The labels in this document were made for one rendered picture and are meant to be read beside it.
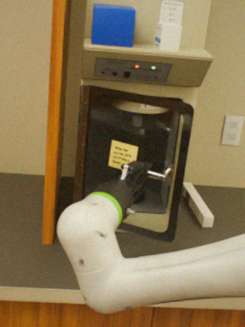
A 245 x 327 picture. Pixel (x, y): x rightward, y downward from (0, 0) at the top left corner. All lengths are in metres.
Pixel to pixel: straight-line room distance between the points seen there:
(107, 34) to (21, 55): 0.62
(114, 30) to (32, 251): 0.63
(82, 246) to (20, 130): 0.97
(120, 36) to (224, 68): 0.70
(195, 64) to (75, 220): 0.54
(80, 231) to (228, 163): 1.11
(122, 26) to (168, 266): 0.58
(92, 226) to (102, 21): 0.51
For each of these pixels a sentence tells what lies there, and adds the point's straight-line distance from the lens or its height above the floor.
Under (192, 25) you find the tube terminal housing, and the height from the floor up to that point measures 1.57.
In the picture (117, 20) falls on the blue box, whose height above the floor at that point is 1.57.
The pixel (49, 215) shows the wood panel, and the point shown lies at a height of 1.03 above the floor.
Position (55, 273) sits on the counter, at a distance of 1.31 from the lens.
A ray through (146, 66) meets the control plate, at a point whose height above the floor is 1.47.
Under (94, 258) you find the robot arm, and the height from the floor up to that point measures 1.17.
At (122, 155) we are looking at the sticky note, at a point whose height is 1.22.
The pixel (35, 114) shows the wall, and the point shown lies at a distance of 1.82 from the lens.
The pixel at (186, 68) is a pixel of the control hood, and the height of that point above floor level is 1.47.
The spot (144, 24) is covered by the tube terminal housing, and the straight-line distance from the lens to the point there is 1.32.
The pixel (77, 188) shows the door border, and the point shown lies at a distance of 1.42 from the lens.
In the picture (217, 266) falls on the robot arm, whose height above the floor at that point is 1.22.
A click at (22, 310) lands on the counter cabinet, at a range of 1.33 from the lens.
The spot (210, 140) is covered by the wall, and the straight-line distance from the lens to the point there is 1.90.
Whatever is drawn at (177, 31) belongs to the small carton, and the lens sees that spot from 1.25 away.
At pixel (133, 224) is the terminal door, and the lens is 1.39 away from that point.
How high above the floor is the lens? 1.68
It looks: 21 degrees down
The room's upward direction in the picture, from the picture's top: 6 degrees clockwise
